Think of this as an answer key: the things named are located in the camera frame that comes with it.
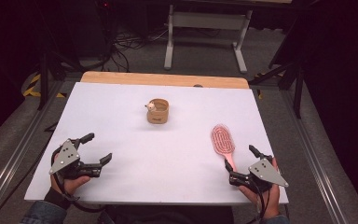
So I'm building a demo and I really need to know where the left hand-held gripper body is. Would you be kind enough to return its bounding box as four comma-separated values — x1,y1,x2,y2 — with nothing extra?
48,138,103,181

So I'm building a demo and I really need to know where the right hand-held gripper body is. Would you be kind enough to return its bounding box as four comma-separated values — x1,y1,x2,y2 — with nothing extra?
228,157,290,192

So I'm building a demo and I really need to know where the pink hairbrush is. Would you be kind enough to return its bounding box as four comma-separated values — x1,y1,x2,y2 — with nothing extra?
211,123,238,173

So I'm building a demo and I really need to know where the tan cup with bear figure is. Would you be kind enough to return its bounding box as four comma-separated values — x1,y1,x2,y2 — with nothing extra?
145,98,170,125

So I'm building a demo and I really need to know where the person's right hand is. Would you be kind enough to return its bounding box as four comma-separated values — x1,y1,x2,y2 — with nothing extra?
238,157,282,220

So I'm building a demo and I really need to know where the person's left hand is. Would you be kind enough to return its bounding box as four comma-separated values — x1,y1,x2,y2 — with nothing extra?
49,153,91,197

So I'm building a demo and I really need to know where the white board sheet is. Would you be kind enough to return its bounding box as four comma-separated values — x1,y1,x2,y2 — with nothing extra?
23,81,289,206

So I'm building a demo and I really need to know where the black tripod stand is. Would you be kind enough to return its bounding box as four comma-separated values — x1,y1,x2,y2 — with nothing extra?
36,49,85,111
250,46,306,119

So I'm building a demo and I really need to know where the yellow black hazard tape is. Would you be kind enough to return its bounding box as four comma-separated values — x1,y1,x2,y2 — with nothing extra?
22,73,68,99

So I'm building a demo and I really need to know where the person's dark clothing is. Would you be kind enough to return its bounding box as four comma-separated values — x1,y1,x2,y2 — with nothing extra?
97,204,236,224

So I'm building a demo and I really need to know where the wooden table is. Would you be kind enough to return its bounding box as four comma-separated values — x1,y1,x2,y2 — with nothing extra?
79,70,250,90

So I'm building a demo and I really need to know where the white metal stand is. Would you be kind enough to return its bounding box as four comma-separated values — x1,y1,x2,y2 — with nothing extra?
163,4,255,75

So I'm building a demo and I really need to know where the black wrist strap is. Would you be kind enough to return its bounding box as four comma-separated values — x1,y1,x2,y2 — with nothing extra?
43,187,76,211

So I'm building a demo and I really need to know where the aluminium floor rail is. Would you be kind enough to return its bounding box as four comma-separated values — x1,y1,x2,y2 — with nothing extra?
0,80,64,218
279,90,352,224

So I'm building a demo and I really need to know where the bundle of black floor cables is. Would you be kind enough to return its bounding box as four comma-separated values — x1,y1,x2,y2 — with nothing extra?
105,27,169,73

